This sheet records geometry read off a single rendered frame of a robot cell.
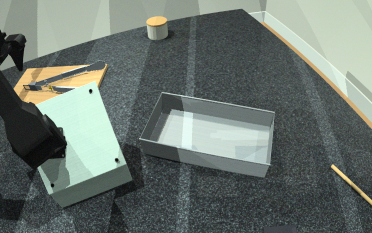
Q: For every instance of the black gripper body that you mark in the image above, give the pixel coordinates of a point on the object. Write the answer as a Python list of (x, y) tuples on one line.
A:
[(12, 42)]

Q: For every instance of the light wooden board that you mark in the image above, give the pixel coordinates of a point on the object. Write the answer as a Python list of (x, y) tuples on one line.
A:
[(39, 74)]

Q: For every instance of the white jar with wooden lid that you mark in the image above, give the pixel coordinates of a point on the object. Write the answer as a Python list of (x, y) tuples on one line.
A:
[(157, 28)]

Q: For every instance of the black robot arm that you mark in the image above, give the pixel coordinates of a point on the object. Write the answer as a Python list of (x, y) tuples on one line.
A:
[(33, 136)]

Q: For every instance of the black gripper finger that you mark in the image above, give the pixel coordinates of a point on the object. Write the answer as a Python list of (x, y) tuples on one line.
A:
[(17, 56)]

